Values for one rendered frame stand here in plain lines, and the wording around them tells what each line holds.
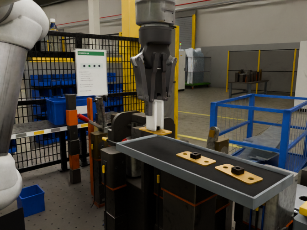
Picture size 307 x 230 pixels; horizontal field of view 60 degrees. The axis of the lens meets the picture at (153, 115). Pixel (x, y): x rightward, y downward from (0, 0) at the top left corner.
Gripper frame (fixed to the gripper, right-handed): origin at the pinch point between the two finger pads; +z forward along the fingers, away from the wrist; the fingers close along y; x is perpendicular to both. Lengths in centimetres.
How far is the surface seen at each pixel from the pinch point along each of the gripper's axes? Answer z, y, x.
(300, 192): 23.7, 35.0, -22.9
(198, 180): 8.0, -7.7, -19.3
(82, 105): 11, 30, 92
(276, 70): 13, 1158, 458
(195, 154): 6.6, -0.7, -13.1
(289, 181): 8.1, 4.0, -30.2
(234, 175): 7.5, -2.1, -23.1
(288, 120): 38, 207, 45
